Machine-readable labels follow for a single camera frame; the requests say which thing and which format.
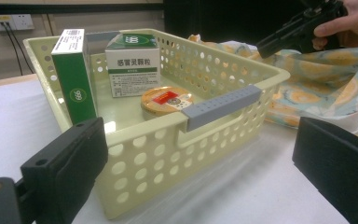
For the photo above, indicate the orange print bag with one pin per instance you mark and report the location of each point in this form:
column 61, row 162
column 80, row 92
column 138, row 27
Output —
column 317, row 81

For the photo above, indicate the tall green medicine box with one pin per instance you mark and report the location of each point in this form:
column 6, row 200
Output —
column 74, row 81

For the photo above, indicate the white green medicine box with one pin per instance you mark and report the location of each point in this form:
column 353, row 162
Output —
column 133, row 77

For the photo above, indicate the round orange tin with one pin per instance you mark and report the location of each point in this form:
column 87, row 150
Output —
column 163, row 101

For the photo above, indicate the pale yellow plastic basket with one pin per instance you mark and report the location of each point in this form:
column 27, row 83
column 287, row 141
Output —
column 149, row 155

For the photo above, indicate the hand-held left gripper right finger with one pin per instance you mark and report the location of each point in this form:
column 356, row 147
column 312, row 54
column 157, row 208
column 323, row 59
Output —
column 338, row 168

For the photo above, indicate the white wall socket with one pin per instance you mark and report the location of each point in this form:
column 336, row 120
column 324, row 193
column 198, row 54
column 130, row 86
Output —
column 20, row 21

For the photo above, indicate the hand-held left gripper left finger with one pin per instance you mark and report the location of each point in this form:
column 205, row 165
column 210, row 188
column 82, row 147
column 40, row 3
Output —
column 62, row 168

